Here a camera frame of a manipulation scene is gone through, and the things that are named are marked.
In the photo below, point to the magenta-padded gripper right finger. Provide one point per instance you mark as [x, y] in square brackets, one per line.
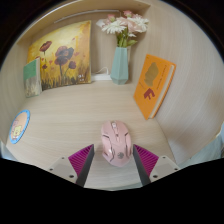
[160, 166]

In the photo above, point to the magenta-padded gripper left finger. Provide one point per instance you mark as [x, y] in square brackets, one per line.
[66, 168]

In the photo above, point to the pink computer mouse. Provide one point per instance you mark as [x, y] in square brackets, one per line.
[116, 143]

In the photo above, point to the round blue-rimmed cartoon mouse pad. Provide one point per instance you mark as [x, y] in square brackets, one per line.
[19, 128]

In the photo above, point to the orange book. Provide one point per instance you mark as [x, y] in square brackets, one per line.
[151, 85]

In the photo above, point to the green and beige book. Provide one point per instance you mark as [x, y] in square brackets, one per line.
[31, 78]

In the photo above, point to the white charger block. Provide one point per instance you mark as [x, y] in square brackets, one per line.
[100, 77]

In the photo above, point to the teal faceted vase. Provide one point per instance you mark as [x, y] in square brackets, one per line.
[119, 66]

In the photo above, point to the yellow poppy flower painting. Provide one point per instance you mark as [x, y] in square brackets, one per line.
[66, 43]

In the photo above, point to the pink and white flower bouquet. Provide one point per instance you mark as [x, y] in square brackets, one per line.
[125, 25]

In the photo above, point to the white light bar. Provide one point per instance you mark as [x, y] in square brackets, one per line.
[85, 13]

